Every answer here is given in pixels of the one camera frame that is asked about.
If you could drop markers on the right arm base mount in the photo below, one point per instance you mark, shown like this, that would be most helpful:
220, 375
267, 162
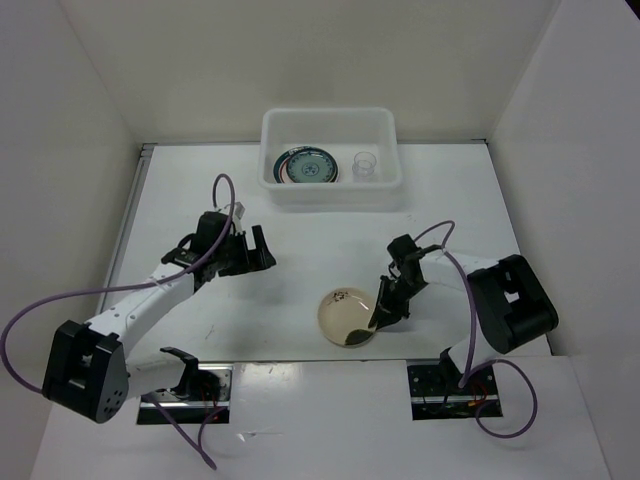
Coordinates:
432, 399

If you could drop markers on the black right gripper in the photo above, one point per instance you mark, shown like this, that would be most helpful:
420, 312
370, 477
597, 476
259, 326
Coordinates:
387, 310

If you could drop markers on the clear glass cup in bin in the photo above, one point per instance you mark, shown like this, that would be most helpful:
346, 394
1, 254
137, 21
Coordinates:
364, 167

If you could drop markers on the beige plate with calligraphy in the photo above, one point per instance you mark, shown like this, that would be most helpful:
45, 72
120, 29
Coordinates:
344, 315

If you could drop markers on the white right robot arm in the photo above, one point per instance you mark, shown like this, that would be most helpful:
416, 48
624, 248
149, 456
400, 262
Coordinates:
508, 305

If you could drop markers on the teal red ring plate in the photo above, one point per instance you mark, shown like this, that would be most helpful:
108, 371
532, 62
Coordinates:
290, 153

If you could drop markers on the aluminium table edge rail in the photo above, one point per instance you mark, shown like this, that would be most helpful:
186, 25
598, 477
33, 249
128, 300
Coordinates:
142, 166

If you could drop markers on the white plastic bin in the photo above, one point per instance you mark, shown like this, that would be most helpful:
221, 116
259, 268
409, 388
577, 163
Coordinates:
342, 132

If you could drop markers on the blue patterned small plate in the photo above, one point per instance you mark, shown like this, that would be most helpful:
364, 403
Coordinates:
312, 166

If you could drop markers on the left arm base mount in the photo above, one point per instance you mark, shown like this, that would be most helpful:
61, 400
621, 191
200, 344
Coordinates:
211, 395

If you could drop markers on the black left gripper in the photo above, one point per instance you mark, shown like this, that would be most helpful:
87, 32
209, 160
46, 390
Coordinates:
253, 260

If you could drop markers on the beige flower pattern plate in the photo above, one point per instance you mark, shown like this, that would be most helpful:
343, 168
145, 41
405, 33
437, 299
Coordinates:
282, 175

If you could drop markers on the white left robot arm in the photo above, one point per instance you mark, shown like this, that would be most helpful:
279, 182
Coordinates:
88, 369

